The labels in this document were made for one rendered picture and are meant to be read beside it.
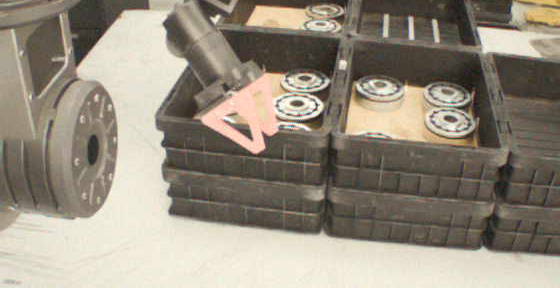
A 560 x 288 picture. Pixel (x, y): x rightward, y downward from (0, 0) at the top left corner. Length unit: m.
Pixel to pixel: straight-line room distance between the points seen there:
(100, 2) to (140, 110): 1.14
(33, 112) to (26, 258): 0.64
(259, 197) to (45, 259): 0.42
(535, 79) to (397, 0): 0.51
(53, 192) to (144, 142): 0.84
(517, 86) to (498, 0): 1.50
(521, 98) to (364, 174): 0.51
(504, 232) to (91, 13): 2.01
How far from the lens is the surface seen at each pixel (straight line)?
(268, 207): 1.11
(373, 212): 1.10
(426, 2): 1.72
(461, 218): 1.11
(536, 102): 1.42
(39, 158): 0.58
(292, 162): 1.04
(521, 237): 1.15
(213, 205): 1.14
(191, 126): 1.04
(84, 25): 2.71
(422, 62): 1.35
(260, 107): 1.26
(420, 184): 1.05
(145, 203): 1.24
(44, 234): 1.22
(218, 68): 0.77
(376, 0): 1.72
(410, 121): 1.25
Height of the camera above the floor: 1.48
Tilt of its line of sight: 33 degrees down
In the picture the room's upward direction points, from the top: straight up
